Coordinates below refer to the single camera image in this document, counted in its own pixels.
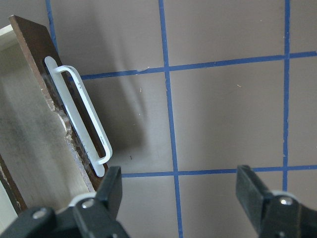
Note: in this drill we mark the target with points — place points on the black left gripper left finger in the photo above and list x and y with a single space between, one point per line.
95 217

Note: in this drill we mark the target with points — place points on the white drawer handle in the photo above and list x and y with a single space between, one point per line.
77 121

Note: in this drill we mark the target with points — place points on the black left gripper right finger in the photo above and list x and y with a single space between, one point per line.
273 213

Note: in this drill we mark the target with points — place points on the dark wooden drawer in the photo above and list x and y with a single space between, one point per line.
42 159

